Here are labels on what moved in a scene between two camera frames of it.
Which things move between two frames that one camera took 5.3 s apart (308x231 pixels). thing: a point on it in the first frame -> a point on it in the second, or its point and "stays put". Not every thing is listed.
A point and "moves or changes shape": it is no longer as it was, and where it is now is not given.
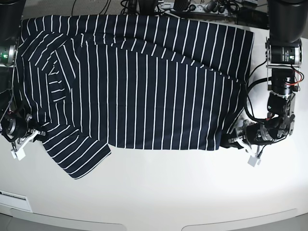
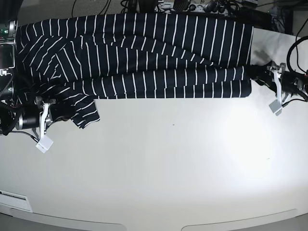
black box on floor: [248, 17] stays put
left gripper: [16, 130] -> [39, 116]
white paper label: [15, 200] stays put
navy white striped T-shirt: [91, 84] moves or changes shape
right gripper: [253, 134] -> [275, 78]
